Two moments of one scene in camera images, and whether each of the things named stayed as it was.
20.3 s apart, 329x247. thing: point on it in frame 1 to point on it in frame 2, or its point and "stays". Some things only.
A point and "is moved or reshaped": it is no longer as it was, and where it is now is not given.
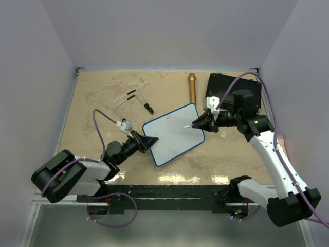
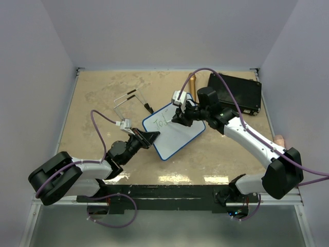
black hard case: (219, 84) stays
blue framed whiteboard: (174, 140) is moved or reshaped
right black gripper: (213, 127) to (179, 118)
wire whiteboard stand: (135, 92) stays
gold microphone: (192, 77) stays
